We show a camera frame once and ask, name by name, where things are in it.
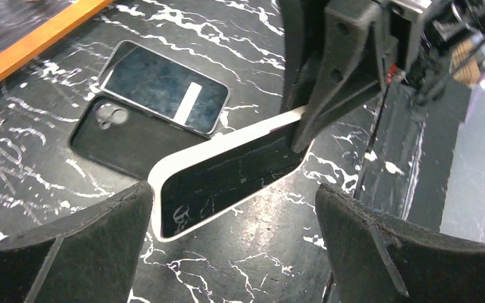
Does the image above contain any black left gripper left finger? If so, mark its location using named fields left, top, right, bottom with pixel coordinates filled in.
left=0, top=181, right=153, bottom=302

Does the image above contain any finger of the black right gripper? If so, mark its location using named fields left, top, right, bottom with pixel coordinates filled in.
left=279, top=0, right=328, bottom=113

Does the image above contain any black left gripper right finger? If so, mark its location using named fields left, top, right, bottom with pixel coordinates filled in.
left=315, top=184, right=485, bottom=302

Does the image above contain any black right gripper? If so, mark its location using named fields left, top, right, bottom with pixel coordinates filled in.
left=291, top=1, right=485, bottom=152

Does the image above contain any phone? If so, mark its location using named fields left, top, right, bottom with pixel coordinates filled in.
left=148, top=106, right=310, bottom=242
left=98, top=40, right=231, bottom=136

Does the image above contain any orange wooden shelf rack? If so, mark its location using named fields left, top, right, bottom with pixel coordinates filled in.
left=0, top=0, right=112, bottom=81

